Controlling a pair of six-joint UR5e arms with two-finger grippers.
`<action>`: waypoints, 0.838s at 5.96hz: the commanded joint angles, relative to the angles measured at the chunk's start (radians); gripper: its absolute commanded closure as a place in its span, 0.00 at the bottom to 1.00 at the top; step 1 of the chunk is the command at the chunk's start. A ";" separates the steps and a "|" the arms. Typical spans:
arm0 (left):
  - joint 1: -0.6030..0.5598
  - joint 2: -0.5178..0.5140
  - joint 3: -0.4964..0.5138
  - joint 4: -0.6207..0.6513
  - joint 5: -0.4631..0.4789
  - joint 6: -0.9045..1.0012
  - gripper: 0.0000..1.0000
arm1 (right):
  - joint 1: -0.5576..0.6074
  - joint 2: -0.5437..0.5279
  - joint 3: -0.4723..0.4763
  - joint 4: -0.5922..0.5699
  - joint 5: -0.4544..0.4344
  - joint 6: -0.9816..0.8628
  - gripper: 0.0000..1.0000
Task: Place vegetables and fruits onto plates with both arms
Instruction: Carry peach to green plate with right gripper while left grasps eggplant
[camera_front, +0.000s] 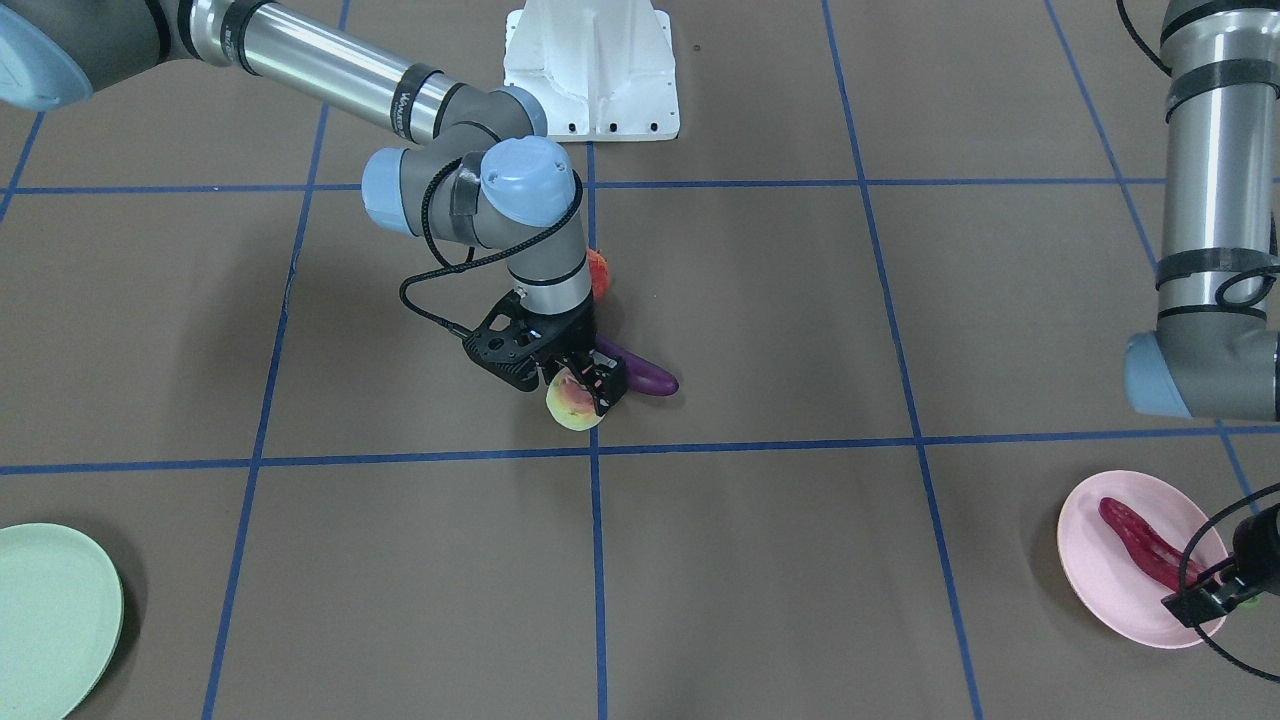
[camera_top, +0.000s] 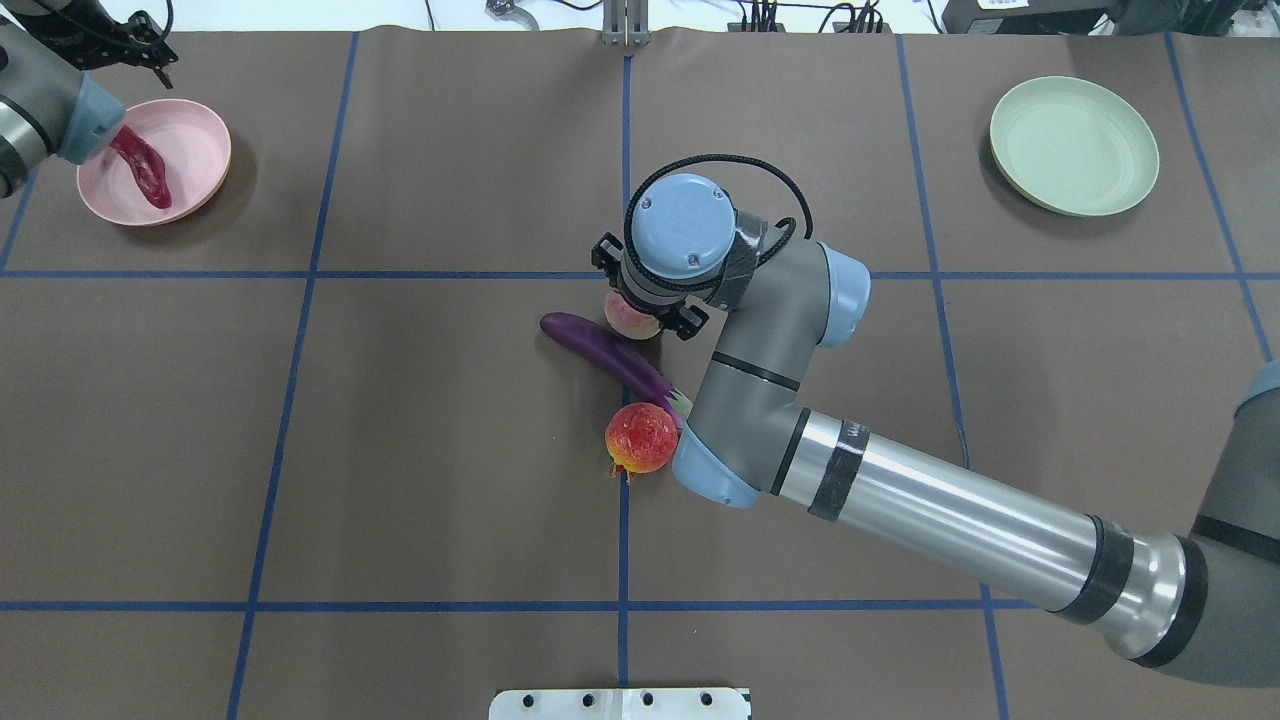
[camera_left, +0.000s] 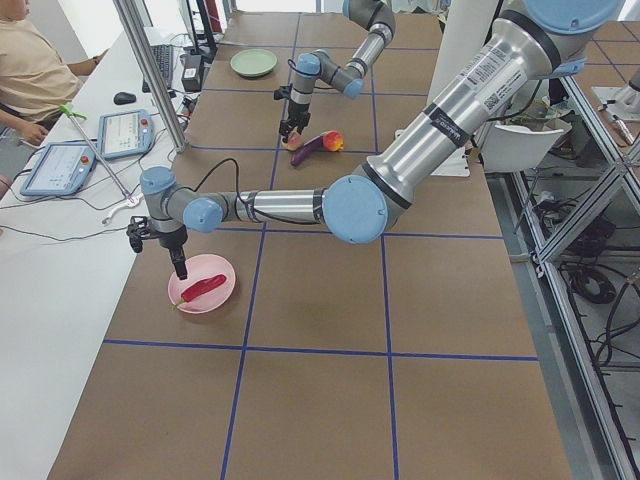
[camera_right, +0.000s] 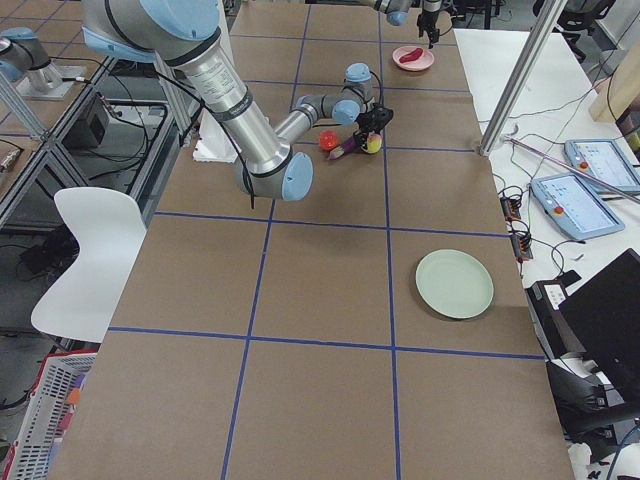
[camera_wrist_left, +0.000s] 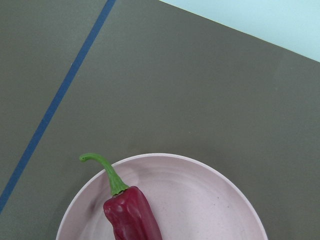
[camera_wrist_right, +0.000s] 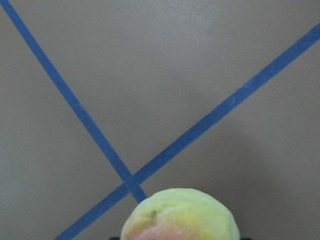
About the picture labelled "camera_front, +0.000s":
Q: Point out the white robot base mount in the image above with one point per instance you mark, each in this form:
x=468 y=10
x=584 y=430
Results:
x=602 y=71

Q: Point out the light green plate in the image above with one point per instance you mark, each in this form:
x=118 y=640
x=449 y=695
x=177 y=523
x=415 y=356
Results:
x=62 y=613

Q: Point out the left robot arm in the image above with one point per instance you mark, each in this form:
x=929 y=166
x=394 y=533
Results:
x=1211 y=354

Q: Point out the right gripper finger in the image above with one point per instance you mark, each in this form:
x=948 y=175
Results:
x=610 y=384
x=580 y=368

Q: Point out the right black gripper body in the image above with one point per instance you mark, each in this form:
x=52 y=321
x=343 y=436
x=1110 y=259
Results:
x=570 y=335

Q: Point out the red chili pepper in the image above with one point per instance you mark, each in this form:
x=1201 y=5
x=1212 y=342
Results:
x=1150 y=552

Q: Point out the yellow pink peach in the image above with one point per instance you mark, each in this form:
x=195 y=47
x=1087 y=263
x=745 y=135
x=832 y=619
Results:
x=570 y=404

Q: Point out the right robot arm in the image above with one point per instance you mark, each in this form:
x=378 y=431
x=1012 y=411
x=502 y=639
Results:
x=478 y=179

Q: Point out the purple eggplant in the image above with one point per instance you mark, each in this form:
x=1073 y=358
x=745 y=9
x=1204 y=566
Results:
x=641 y=376

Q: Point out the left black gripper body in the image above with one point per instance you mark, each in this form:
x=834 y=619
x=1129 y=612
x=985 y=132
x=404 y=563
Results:
x=1260 y=545

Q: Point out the pink plate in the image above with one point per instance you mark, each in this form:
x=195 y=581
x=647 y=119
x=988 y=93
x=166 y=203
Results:
x=1103 y=574

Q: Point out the red orange round fruit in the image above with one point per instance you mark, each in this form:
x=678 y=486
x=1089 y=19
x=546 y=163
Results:
x=600 y=274

